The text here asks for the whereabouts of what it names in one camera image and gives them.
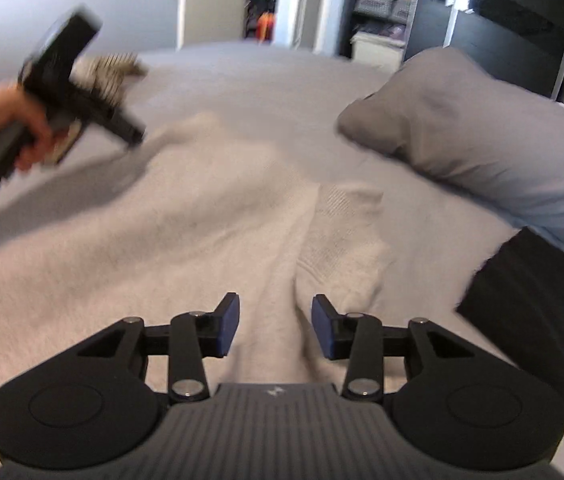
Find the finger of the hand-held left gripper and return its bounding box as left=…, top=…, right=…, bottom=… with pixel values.
left=77, top=87, right=146, bottom=149

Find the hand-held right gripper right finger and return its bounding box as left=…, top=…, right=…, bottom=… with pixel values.
left=312, top=294, right=475, bottom=402

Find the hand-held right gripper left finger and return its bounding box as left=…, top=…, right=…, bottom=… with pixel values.
left=77, top=292, right=241, bottom=404

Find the light grey sweatshirt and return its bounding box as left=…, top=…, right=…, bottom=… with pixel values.
left=0, top=110, right=399, bottom=466

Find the shelf with folded clothes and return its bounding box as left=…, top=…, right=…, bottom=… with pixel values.
left=341, top=0, right=415, bottom=61

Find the person's left hand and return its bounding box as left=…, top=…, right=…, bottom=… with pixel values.
left=0, top=84, right=56, bottom=172

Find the brown patterned cloth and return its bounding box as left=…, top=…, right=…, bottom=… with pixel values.
left=73, top=52, right=150, bottom=106

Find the white door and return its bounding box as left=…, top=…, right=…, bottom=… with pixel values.
left=176, top=0, right=203, bottom=51

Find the orange garment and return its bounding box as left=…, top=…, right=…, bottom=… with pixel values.
left=256, top=12, right=277, bottom=44

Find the dark cloth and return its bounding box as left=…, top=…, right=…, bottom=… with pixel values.
left=456, top=227, right=564, bottom=448

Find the grey pillow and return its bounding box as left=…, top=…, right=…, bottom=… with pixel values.
left=337, top=47, right=564, bottom=256

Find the white storage box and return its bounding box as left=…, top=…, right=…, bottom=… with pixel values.
left=350, top=30, right=407, bottom=74

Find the black wardrobe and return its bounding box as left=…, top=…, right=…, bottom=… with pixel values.
left=402, top=0, right=564, bottom=102

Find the white door frame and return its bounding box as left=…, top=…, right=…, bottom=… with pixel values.
left=276, top=0, right=345, bottom=57

